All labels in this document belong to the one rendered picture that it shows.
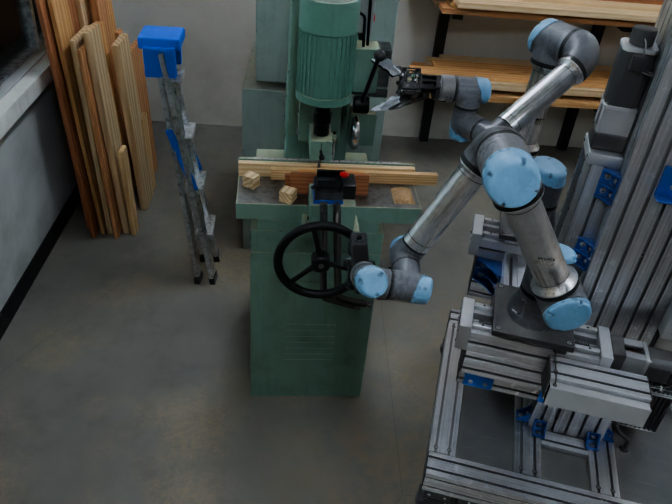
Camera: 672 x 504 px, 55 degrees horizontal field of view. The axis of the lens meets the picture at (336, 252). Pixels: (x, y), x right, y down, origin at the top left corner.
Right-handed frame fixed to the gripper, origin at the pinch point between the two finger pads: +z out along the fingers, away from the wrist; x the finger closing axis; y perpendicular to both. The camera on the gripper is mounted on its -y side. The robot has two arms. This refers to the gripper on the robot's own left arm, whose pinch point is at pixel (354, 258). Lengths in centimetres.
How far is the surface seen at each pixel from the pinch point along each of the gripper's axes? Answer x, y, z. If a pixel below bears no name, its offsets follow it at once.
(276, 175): -23.3, -24.2, 31.4
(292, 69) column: -19, -59, 33
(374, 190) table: 9.6, -20.2, 28.2
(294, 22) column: -19, -73, 25
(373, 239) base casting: 9.4, -3.9, 25.3
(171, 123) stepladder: -66, -45, 86
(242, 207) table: -33.9, -13.6, 19.8
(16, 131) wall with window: -135, -41, 107
